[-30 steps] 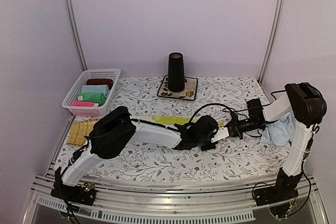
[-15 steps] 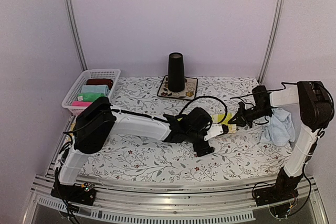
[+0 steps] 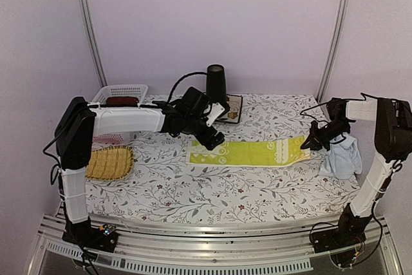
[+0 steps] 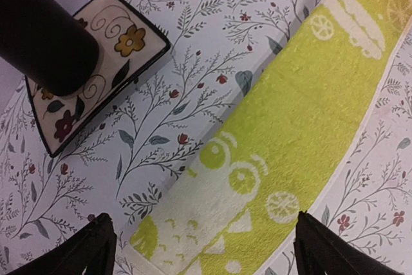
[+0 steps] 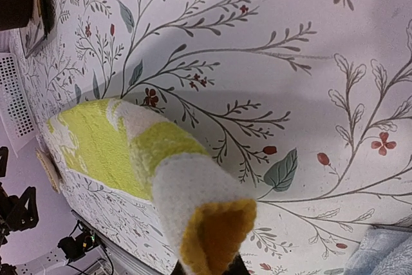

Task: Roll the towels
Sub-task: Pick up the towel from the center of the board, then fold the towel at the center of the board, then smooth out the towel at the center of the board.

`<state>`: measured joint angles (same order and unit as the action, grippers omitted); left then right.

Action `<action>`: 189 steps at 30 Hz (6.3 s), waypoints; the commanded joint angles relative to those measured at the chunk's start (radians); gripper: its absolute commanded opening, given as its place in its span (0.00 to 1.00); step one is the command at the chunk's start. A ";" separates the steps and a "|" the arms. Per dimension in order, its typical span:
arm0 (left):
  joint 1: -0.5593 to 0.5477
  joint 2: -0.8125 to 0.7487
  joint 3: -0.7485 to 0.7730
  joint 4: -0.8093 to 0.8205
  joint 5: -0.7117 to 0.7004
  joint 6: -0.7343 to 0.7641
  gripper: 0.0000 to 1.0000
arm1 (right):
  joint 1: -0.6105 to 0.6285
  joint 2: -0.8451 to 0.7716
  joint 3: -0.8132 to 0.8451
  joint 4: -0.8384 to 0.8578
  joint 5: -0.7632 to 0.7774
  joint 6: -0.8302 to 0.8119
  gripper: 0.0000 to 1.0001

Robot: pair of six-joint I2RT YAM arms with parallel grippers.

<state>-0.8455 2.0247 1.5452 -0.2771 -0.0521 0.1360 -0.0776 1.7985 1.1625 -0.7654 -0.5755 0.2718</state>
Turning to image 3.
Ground floral square coaster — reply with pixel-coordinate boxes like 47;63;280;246
217;95;243;124

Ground yellow-green patterned towel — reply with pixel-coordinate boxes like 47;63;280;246
186;136;311;167

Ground light blue towel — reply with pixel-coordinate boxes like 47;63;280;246
319;135;362;180

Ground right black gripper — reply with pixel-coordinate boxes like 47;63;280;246
301;120;350;151

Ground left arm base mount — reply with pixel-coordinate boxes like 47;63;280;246
62;222;119;253

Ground right aluminium post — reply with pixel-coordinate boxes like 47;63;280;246
315;0;349;102

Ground white plastic basket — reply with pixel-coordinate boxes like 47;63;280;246
91;84;149;145

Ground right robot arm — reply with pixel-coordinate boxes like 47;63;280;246
301;93;411;247

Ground woven bamboo tray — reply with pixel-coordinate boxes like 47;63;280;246
86;146;134;181

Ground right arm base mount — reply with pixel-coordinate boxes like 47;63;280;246
309;222;366;253

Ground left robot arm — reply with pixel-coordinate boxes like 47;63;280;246
50;87;225;245

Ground dark red rolled towel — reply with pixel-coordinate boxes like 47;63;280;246
105;96;139;107

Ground left aluminium post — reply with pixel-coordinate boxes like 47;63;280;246
79;0;108;87

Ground black tall cup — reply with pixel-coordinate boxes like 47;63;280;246
206;64;226;103

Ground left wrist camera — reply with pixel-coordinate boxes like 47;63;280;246
206;102;225;127

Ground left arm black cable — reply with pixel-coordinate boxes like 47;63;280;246
167;72;209;108

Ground aluminium front rail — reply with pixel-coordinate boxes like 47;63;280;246
27;213;403;275

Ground aluminium post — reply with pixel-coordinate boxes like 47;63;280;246
79;0;108;87
315;0;349;102

